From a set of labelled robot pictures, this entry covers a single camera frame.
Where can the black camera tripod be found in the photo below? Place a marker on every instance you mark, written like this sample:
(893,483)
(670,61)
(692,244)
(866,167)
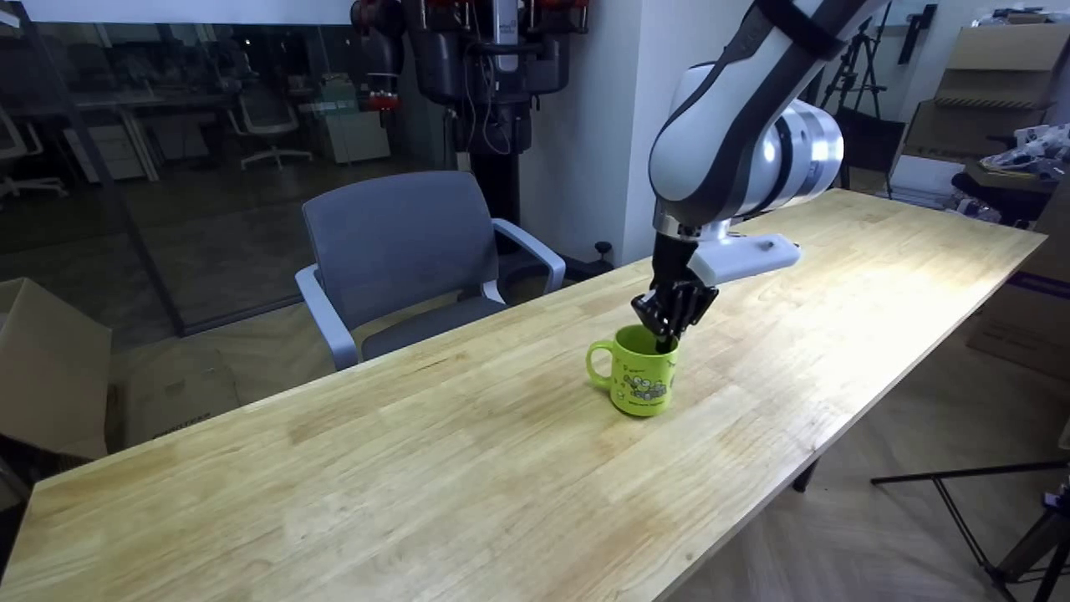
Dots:
(1010,519)

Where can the green plastic mug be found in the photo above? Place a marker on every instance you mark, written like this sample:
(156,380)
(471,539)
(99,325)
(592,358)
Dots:
(633,372)

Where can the grey office chair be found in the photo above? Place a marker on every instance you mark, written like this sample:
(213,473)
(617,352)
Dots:
(404,260)

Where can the cardboard box at left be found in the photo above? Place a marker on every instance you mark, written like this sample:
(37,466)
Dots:
(53,372)

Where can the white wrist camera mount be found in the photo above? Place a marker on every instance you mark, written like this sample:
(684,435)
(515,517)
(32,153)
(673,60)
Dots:
(725,257)

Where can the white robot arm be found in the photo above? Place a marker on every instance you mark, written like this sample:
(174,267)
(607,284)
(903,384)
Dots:
(740,143)

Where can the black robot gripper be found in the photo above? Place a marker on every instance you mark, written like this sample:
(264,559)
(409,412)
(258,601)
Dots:
(676,295)

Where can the red black pedestal robot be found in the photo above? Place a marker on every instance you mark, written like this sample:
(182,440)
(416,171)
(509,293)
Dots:
(485,61)

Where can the open cardboard box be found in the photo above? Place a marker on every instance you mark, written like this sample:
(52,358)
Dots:
(993,82)

